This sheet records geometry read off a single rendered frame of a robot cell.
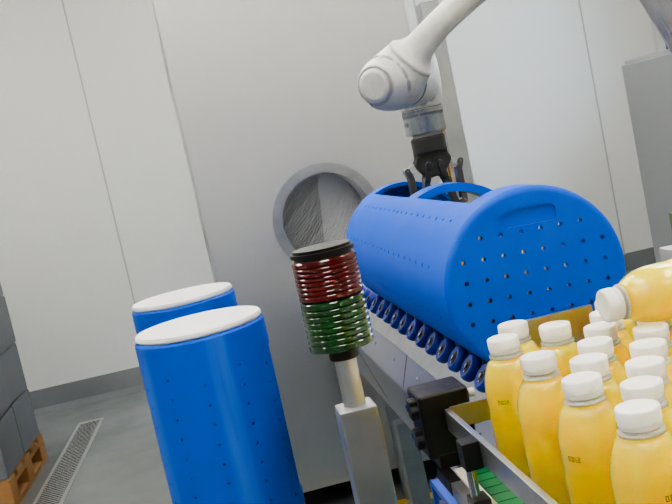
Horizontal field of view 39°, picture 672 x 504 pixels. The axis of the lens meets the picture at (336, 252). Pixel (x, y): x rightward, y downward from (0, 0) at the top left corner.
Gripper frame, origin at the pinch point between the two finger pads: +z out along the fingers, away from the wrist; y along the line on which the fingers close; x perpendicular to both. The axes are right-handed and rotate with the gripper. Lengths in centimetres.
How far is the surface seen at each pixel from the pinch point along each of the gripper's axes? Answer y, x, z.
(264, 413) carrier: 48, 6, 30
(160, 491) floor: 95, -219, 115
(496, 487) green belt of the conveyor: 24, 93, 22
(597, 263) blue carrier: -4, 69, 2
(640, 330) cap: 8, 104, 3
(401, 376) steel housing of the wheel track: 19.0, 15.3, 26.5
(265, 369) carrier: 45, 4, 21
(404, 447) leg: 14, -28, 56
